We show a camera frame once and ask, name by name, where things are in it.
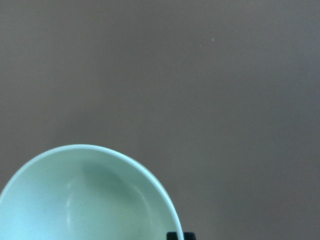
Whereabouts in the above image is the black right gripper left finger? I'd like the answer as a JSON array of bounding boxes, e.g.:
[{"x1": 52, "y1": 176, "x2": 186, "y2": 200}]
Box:
[{"x1": 166, "y1": 232, "x2": 178, "y2": 240}]

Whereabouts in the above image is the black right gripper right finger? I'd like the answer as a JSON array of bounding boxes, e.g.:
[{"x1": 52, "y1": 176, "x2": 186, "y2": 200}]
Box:
[{"x1": 183, "y1": 232, "x2": 196, "y2": 240}]

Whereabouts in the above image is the light green bowl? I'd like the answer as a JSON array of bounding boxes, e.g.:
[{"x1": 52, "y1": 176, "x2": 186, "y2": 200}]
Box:
[{"x1": 0, "y1": 144, "x2": 184, "y2": 240}]

